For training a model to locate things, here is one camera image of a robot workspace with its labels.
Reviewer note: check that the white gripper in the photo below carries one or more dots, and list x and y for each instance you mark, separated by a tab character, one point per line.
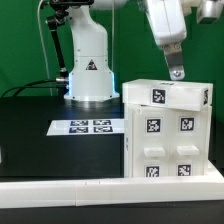
167	23

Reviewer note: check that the white cabinet door with tag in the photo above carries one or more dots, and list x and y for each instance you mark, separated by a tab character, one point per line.
189	143

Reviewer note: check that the white cabinet body box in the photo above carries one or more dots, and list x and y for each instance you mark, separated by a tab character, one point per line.
129	112

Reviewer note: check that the white cabinet top block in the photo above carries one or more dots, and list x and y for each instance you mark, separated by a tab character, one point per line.
192	96

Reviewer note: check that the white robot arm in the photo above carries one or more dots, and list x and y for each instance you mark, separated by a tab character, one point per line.
91	79

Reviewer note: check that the white base tag plate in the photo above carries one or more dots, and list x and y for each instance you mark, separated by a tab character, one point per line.
86	127

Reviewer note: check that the white L-shaped obstacle fence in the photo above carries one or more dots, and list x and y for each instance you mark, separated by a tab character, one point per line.
112	191

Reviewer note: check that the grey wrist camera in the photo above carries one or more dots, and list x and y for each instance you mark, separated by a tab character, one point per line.
209	11

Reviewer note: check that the black camera stand pole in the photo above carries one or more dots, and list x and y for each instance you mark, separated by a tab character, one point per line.
56	40

